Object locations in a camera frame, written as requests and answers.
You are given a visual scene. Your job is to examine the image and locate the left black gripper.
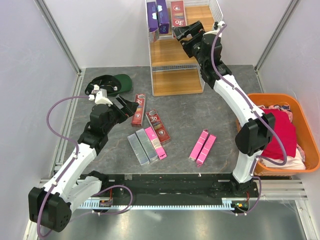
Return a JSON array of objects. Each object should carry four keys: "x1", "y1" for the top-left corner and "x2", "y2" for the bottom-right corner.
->
[{"x1": 103, "y1": 95, "x2": 139, "y2": 134}]

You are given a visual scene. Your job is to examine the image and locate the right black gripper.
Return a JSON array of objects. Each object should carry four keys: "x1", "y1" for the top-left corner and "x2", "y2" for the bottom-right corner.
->
[{"x1": 171, "y1": 21, "x2": 206, "y2": 68}]

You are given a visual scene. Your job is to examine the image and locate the red toothpaste box silver side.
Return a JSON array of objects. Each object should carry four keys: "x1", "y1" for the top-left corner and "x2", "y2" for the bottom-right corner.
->
[{"x1": 170, "y1": 0, "x2": 187, "y2": 27}]

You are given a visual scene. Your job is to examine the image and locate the red 3d toothpaste box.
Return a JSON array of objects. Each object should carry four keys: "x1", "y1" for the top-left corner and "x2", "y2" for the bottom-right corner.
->
[
  {"x1": 145, "y1": 109, "x2": 171, "y2": 145},
  {"x1": 131, "y1": 93, "x2": 146, "y2": 127}
]

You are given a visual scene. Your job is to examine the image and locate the silver R&O toothpaste box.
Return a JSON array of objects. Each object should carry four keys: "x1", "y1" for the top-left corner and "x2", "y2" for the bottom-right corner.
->
[{"x1": 156, "y1": 0, "x2": 170, "y2": 35}]

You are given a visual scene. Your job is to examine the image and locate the purple toothpaste box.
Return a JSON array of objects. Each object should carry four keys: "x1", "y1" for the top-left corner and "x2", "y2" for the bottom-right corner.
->
[{"x1": 146, "y1": 1, "x2": 159, "y2": 33}]

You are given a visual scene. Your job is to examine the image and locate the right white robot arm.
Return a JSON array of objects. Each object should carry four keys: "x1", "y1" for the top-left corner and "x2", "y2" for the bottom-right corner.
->
[{"x1": 172, "y1": 21, "x2": 276, "y2": 197}]

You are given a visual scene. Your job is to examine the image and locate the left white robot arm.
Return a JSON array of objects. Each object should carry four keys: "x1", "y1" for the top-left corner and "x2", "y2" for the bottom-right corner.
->
[{"x1": 28, "y1": 94, "x2": 139, "y2": 239}]

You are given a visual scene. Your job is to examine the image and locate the green black baseball cap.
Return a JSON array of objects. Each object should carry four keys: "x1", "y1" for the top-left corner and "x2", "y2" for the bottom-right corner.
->
[{"x1": 84, "y1": 74, "x2": 133, "y2": 97}]

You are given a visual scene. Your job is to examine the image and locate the silver toothpaste box left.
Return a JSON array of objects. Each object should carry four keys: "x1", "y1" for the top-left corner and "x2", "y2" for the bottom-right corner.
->
[{"x1": 127, "y1": 133, "x2": 150, "y2": 166}]

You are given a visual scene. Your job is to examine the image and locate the pink toothpaste box left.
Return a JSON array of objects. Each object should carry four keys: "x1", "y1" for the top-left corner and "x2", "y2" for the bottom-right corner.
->
[{"x1": 144, "y1": 126, "x2": 167, "y2": 160}]

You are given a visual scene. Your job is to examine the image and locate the pink toothpaste box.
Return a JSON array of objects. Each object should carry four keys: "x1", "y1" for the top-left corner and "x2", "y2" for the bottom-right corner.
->
[
  {"x1": 144, "y1": 126, "x2": 167, "y2": 160},
  {"x1": 189, "y1": 129, "x2": 209, "y2": 161},
  {"x1": 196, "y1": 134, "x2": 216, "y2": 168}
]

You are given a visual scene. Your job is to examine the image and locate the silver toothpaste box right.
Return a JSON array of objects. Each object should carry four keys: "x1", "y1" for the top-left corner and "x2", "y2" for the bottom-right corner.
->
[{"x1": 135, "y1": 128, "x2": 158, "y2": 163}]

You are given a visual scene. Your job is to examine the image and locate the pink toothpaste box centre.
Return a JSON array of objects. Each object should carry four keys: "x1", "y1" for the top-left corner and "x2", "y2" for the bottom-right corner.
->
[{"x1": 189, "y1": 129, "x2": 209, "y2": 161}]

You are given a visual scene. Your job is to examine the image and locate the pink toothpaste box right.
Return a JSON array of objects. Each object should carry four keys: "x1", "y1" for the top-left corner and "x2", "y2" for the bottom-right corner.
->
[{"x1": 196, "y1": 134, "x2": 216, "y2": 168}]

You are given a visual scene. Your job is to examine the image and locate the red cloth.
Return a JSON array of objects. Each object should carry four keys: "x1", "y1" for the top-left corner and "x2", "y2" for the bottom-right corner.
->
[{"x1": 262, "y1": 108, "x2": 297, "y2": 161}]

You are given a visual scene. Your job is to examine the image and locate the orange plastic basket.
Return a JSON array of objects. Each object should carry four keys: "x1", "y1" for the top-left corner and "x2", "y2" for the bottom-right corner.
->
[{"x1": 248, "y1": 93, "x2": 320, "y2": 177}]

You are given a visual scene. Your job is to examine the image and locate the pink white clothes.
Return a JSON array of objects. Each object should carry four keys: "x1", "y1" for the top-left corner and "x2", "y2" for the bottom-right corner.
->
[{"x1": 259, "y1": 104, "x2": 306, "y2": 170}]

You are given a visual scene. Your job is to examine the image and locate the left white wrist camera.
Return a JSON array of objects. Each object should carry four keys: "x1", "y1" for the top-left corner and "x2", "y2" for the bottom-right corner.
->
[{"x1": 88, "y1": 84, "x2": 113, "y2": 107}]

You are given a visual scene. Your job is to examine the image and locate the white wire wooden shelf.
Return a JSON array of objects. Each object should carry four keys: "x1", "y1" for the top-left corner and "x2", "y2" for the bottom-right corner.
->
[{"x1": 148, "y1": 0, "x2": 223, "y2": 97}]

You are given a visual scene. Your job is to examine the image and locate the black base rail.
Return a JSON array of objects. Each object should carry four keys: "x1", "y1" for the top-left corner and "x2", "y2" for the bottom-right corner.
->
[{"x1": 89, "y1": 171, "x2": 259, "y2": 206}]

